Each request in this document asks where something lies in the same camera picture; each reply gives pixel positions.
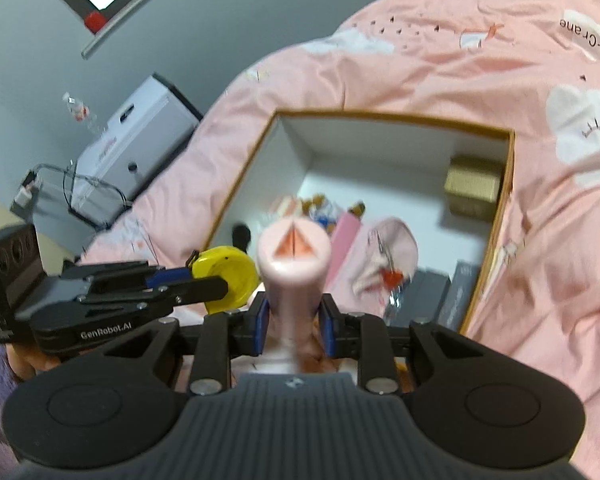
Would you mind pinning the clear water bottle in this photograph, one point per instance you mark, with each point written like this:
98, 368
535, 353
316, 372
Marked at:
82, 114

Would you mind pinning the dark grey flat box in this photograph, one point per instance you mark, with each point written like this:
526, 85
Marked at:
432, 296

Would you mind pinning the black camera box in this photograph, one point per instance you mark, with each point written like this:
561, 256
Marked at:
21, 270

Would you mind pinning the pink printed duvet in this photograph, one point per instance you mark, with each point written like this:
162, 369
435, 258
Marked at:
531, 66

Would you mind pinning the white appliance box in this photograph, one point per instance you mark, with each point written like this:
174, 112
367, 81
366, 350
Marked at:
141, 138

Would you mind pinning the yellow tape measure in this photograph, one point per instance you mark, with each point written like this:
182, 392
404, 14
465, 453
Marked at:
232, 265

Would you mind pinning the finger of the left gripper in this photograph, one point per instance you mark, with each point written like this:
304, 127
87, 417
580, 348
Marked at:
126, 275
194, 291

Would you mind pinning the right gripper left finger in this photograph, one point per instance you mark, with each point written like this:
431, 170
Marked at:
223, 337

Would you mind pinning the gold small box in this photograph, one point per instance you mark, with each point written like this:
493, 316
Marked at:
472, 187

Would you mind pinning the left hand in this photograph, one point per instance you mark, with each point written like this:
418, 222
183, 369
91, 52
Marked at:
27, 360

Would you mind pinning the pink flat case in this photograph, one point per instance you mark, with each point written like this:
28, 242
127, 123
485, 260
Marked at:
342, 239

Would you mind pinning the brown white bear plush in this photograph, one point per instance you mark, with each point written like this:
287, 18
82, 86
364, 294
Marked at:
327, 213

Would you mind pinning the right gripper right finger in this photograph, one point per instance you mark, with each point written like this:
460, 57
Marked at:
363, 338

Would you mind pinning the orange white cardboard box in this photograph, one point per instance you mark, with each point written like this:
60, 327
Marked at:
395, 164

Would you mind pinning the pink small purse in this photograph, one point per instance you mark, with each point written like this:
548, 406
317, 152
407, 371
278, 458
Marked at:
381, 248

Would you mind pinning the white power adapter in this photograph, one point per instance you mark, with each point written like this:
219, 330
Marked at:
28, 190

